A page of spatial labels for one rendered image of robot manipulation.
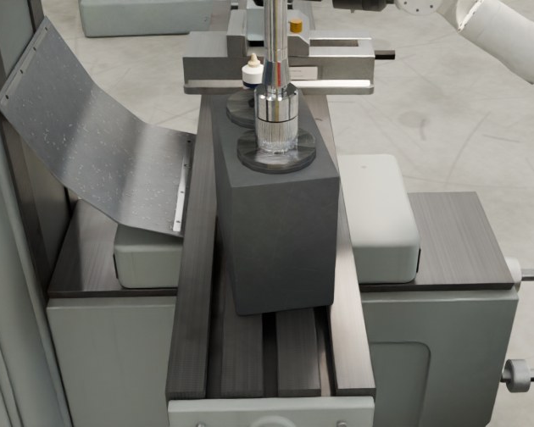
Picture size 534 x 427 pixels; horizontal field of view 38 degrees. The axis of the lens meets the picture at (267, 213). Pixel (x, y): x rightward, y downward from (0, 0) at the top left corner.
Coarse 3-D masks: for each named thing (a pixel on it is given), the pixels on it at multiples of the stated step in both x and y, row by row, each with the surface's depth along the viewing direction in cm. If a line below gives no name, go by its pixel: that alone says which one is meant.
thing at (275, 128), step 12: (264, 108) 82; (276, 108) 81; (288, 108) 82; (264, 120) 82; (276, 120) 82; (288, 120) 83; (264, 132) 83; (276, 132) 83; (288, 132) 83; (264, 144) 84; (276, 144) 84; (288, 144) 84
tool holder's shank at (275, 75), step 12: (264, 0) 76; (276, 0) 76; (264, 12) 77; (276, 12) 76; (264, 24) 78; (276, 24) 77; (264, 36) 79; (276, 36) 78; (264, 48) 79; (276, 48) 78; (264, 60) 80; (276, 60) 79; (264, 72) 80; (276, 72) 80; (288, 72) 81; (264, 84) 81; (276, 84) 80
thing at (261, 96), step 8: (256, 88) 83; (264, 88) 82; (288, 88) 82; (296, 88) 82; (256, 96) 82; (264, 96) 81; (272, 96) 81; (280, 96) 81; (288, 96) 81; (296, 96) 82; (264, 104) 81; (272, 104) 81; (280, 104) 81; (288, 104) 81
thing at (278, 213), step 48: (240, 96) 96; (240, 144) 86; (240, 192) 82; (288, 192) 83; (336, 192) 84; (240, 240) 86; (288, 240) 87; (336, 240) 88; (240, 288) 90; (288, 288) 91
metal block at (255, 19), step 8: (248, 0) 139; (248, 8) 136; (256, 8) 136; (248, 16) 136; (256, 16) 136; (248, 24) 137; (256, 24) 137; (248, 32) 138; (256, 32) 138; (248, 40) 139; (256, 40) 139
